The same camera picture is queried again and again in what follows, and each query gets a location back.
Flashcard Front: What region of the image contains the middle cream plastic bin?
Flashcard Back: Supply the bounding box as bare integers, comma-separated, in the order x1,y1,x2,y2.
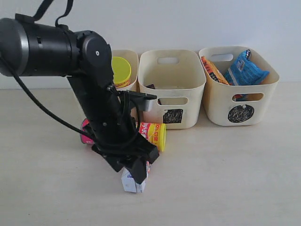
138,49,206,129

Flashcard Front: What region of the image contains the orange noodle packet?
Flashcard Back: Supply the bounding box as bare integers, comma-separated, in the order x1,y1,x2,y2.
201,56,229,85

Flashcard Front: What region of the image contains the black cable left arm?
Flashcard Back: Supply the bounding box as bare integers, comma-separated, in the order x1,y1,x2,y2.
0,0,142,161

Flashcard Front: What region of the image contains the cream plastic bin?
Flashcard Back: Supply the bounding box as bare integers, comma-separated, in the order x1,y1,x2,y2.
138,49,206,129
79,49,139,124
202,49,279,126

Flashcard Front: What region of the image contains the white blue milk carton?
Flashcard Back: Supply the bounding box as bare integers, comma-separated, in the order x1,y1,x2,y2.
121,161,151,193

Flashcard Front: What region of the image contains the yellow chip can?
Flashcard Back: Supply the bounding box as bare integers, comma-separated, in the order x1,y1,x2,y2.
111,56,132,88

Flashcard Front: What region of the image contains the blue noodle packet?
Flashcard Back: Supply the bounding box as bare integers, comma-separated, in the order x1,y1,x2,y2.
223,49,269,86

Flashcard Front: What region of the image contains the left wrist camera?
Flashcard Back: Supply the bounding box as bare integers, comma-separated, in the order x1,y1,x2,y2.
127,91,157,112

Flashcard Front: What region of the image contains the purple small carton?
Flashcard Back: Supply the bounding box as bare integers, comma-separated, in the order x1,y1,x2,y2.
146,84,162,105

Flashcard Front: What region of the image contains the right cream plastic bin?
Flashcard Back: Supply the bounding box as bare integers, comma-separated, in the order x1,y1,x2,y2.
202,49,279,126

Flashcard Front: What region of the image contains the left cream plastic bin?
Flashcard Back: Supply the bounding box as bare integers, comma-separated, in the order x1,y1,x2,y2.
79,49,139,124

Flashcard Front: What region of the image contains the pink chip can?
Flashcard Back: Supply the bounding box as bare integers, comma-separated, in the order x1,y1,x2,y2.
80,118,166,152

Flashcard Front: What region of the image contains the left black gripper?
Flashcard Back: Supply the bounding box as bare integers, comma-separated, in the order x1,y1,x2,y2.
90,122,160,186

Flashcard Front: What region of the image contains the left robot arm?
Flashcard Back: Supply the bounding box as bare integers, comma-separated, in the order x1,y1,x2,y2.
0,15,159,184

